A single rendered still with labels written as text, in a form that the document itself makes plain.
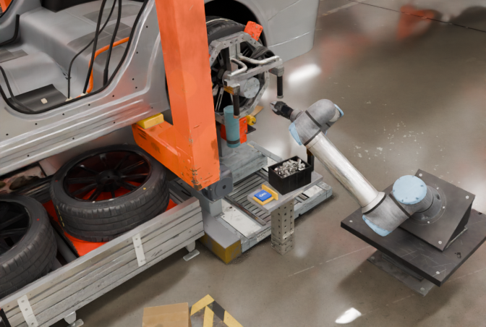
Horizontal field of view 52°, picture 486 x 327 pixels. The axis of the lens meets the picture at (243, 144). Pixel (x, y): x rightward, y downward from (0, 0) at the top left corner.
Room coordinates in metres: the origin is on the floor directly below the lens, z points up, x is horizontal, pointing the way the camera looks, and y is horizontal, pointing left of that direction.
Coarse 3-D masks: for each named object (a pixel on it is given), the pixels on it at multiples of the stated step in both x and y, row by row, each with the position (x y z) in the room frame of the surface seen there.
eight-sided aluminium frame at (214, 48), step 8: (240, 32) 2.86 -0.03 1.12; (216, 40) 2.75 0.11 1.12; (224, 40) 2.74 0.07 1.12; (232, 40) 2.76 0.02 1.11; (240, 40) 2.79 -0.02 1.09; (248, 40) 2.83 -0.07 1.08; (208, 48) 2.71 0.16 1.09; (216, 48) 2.68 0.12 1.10; (216, 56) 2.68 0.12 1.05; (264, 56) 2.91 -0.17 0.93; (264, 72) 2.90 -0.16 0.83; (264, 80) 2.91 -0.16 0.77; (264, 88) 2.91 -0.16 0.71; (256, 96) 2.86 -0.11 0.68; (248, 104) 2.86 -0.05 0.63; (256, 104) 2.86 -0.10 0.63; (240, 112) 2.78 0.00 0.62; (248, 112) 2.81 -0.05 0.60; (216, 120) 2.66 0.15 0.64
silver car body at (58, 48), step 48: (48, 0) 3.95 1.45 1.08; (96, 0) 4.00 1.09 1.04; (144, 0) 4.28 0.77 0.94; (288, 0) 3.25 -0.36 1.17; (0, 48) 3.74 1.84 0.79; (48, 48) 3.39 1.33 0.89; (96, 48) 3.00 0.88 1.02; (144, 48) 2.61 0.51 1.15; (288, 48) 3.25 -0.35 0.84; (0, 96) 2.15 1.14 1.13; (48, 96) 2.80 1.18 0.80; (96, 96) 2.43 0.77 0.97; (144, 96) 2.55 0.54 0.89; (0, 144) 2.08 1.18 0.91; (48, 144) 2.20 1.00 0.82
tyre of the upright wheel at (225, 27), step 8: (208, 16) 3.02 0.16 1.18; (216, 16) 3.04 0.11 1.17; (208, 24) 2.88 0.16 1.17; (216, 24) 2.85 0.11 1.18; (224, 24) 2.85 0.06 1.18; (232, 24) 2.88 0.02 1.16; (240, 24) 2.92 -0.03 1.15; (208, 32) 2.77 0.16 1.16; (216, 32) 2.79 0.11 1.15; (224, 32) 2.83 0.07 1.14; (232, 32) 2.86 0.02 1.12; (208, 40) 2.75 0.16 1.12
